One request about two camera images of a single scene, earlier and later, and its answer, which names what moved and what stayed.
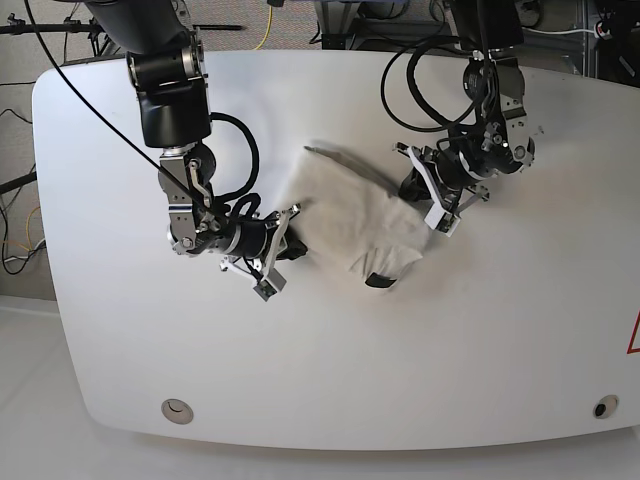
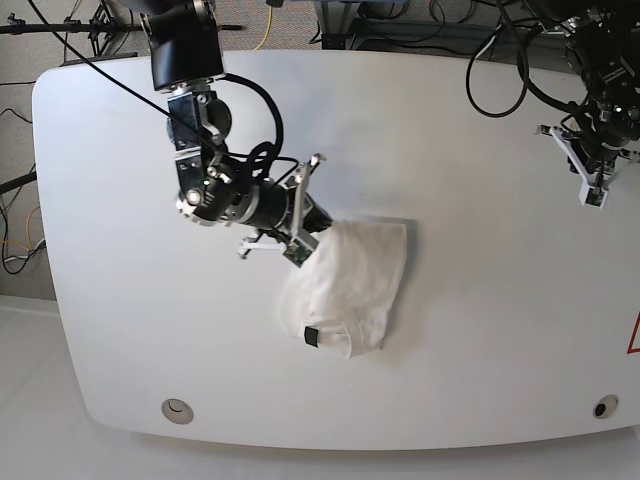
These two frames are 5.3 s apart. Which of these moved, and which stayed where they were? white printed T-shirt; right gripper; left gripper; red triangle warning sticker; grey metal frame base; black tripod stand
Moved: left gripper; white printed T-shirt; right gripper
Stayed: grey metal frame base; black tripod stand; red triangle warning sticker
